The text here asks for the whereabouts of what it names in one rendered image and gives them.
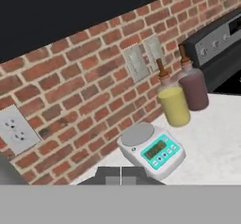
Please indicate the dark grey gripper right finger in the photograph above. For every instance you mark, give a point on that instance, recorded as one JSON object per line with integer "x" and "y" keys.
{"x": 133, "y": 175}

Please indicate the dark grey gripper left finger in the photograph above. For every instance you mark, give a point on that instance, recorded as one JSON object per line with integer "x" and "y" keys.
{"x": 108, "y": 175}

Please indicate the white kitchen scale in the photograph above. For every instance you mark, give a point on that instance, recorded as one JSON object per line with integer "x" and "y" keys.
{"x": 151, "y": 149}

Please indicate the yellow liquid bottle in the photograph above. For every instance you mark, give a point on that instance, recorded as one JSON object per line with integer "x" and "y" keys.
{"x": 173, "y": 105}

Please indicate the grey rounded appliance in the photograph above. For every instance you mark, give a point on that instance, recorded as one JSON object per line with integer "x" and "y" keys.
{"x": 10, "y": 171}

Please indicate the white power outlet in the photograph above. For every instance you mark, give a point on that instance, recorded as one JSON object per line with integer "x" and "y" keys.
{"x": 16, "y": 130}

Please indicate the dark red liquid bottle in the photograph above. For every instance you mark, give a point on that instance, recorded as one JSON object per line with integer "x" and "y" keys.
{"x": 194, "y": 89}

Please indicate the black stove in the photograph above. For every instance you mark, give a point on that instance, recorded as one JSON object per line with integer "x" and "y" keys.
{"x": 216, "y": 53}

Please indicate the grey light switch plate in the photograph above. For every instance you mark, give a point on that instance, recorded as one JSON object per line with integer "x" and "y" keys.
{"x": 136, "y": 62}
{"x": 154, "y": 51}

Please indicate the black wall cupboard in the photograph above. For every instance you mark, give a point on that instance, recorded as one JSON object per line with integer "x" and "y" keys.
{"x": 78, "y": 11}

